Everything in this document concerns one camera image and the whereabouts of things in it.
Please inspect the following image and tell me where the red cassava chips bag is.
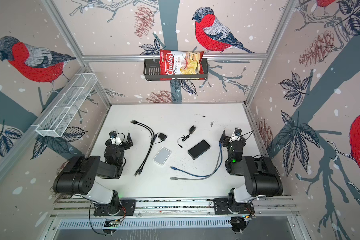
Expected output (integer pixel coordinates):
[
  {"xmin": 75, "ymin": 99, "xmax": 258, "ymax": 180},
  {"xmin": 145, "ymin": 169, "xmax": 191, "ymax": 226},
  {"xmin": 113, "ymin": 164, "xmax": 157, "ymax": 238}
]
[{"xmin": 159, "ymin": 50, "xmax": 208, "ymax": 80}]

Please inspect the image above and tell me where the white wire mesh shelf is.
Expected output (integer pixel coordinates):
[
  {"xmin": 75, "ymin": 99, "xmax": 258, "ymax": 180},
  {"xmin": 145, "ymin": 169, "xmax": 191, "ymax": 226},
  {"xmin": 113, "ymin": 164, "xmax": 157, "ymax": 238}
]
[{"xmin": 36, "ymin": 73, "xmax": 98, "ymax": 137}]

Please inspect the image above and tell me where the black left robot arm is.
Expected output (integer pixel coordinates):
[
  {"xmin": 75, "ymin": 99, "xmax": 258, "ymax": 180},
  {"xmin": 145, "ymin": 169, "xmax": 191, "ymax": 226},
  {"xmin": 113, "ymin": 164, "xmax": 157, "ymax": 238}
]
[{"xmin": 53, "ymin": 131, "xmax": 136, "ymax": 217}]

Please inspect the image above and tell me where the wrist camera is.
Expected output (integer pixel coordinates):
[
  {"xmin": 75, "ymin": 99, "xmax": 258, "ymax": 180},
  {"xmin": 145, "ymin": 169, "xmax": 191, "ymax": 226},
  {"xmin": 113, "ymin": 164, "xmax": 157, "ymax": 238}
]
[
  {"xmin": 230, "ymin": 132, "xmax": 242, "ymax": 143},
  {"xmin": 110, "ymin": 132, "xmax": 122, "ymax": 145}
]

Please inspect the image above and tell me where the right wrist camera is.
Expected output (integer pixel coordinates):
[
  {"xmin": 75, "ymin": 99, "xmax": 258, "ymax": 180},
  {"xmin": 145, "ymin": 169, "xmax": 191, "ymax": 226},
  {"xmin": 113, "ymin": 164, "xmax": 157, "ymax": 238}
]
[{"xmin": 230, "ymin": 132, "xmax": 242, "ymax": 143}]

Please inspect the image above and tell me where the black wall basket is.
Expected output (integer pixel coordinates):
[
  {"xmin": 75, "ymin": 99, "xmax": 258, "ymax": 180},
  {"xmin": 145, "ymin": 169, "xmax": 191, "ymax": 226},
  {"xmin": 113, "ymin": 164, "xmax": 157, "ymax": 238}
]
[{"xmin": 144, "ymin": 59, "xmax": 209, "ymax": 81}]

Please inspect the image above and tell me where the black ethernet cable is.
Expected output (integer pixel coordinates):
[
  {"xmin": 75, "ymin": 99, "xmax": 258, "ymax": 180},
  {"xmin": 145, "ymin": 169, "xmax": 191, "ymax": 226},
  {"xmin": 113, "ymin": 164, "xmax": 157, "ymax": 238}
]
[
  {"xmin": 134, "ymin": 121, "xmax": 157, "ymax": 177},
  {"xmin": 130, "ymin": 119, "xmax": 156, "ymax": 177}
]

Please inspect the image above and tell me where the aluminium mounting rail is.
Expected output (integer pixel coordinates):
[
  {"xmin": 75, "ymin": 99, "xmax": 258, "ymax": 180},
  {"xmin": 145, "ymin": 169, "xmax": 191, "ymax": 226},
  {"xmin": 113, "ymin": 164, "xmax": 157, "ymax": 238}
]
[{"xmin": 51, "ymin": 196, "xmax": 300, "ymax": 218}]

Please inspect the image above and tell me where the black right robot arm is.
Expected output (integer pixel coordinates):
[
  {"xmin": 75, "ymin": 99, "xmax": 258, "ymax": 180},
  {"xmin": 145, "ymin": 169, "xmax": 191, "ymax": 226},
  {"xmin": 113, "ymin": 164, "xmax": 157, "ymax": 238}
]
[{"xmin": 219, "ymin": 128, "xmax": 283, "ymax": 215}]

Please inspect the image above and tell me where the black power adapter with cable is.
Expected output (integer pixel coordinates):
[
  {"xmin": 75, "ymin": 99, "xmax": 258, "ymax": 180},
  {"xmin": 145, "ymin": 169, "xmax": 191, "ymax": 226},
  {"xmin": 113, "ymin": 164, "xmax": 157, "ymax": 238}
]
[{"xmin": 155, "ymin": 133, "xmax": 167, "ymax": 142}]

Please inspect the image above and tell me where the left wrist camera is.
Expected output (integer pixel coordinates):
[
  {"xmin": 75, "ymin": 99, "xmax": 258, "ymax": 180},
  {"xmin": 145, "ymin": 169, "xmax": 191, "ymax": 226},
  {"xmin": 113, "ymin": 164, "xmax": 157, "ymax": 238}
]
[{"xmin": 110, "ymin": 132, "xmax": 122, "ymax": 145}]

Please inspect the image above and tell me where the blue ethernet cable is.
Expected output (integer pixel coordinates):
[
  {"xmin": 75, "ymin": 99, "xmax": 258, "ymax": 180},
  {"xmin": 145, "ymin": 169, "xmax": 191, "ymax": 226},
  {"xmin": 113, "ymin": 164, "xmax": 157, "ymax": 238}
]
[{"xmin": 169, "ymin": 142, "xmax": 224, "ymax": 178}]

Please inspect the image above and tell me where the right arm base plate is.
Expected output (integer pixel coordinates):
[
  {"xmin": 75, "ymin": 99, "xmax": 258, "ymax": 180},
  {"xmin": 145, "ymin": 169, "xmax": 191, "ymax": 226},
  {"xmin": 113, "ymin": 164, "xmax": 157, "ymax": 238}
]
[{"xmin": 212, "ymin": 198, "xmax": 255, "ymax": 215}]

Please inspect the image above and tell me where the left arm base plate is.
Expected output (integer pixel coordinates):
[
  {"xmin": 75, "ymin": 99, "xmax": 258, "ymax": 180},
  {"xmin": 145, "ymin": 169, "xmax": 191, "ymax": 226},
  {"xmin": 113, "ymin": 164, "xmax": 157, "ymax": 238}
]
[{"xmin": 94, "ymin": 199, "xmax": 137, "ymax": 217}]

